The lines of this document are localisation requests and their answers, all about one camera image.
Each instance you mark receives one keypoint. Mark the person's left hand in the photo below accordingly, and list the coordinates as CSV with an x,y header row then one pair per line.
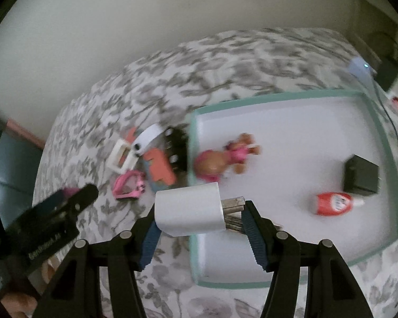
x,y
18,305

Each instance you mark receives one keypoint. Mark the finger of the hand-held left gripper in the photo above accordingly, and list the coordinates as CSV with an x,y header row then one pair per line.
x,y
43,207
83,196

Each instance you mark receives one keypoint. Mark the white plastic holder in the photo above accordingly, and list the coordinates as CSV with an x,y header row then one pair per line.
x,y
131,161

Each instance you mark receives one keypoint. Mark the white device with blue light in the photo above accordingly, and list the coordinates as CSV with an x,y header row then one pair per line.
x,y
360,68

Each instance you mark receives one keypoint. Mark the red glue bottle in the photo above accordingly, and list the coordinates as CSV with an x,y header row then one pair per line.
x,y
331,202

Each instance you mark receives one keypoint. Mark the teal rimmed white tray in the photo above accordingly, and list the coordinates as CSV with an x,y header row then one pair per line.
x,y
285,122

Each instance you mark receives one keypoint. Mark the pink watch band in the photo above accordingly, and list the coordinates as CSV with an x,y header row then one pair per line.
x,y
119,185

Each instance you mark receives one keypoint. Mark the grey floral blanket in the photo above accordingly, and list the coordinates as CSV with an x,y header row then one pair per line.
x,y
102,112

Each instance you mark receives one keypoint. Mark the black charger cube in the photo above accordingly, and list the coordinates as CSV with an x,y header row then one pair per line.
x,y
360,174

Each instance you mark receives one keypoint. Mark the pink pup toy figure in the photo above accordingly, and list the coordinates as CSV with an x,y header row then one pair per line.
x,y
212,162

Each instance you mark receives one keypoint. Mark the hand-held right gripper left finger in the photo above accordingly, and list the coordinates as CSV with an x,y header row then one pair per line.
x,y
149,243

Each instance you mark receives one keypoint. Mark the dark teal cabinet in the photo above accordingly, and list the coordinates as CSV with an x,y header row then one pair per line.
x,y
6,159

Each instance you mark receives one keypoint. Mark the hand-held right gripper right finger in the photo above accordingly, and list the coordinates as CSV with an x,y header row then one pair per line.
x,y
253,235

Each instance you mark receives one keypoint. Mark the black toy car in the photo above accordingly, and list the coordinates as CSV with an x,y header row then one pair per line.
x,y
177,142

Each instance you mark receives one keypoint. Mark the white charger block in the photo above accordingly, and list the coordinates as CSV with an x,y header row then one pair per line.
x,y
189,208

